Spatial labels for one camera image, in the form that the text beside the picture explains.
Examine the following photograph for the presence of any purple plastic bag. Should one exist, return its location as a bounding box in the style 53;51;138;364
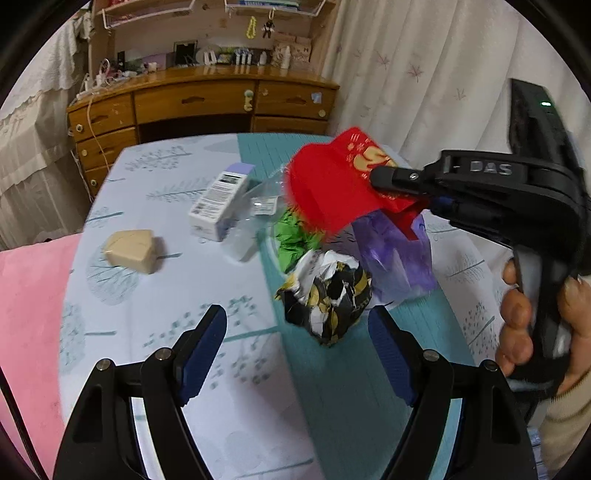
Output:
352;211;438;305

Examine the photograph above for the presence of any red fabric pouch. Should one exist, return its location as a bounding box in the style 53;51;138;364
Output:
286;127;426;240

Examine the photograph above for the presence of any black yellow wrapper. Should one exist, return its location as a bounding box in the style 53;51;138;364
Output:
276;250;372;347

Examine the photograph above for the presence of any beige wedge block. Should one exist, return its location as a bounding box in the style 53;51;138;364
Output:
102;229;156;275

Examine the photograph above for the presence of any green wrapper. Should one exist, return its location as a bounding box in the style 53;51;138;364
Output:
273;209;325;273

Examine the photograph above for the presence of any clear plastic packaging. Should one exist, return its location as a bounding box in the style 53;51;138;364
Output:
222;166;287;262

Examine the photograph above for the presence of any white purple product box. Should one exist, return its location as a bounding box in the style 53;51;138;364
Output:
188;163;254;242

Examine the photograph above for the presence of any person's right hand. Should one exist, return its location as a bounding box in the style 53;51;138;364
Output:
493;260;591;395

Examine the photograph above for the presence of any white floral curtain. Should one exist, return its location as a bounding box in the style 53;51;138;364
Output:
322;1;590;168

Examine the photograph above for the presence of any blue patterned bed sheet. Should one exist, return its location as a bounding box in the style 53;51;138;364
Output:
57;132;546;480

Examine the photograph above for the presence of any pink blanket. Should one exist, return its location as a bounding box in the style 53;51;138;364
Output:
1;234;80;475

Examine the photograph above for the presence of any white lace covered furniture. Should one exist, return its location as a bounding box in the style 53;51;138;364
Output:
1;13;90;250

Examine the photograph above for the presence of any wooden desk with drawers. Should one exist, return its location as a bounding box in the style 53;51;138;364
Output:
67;66;339;196

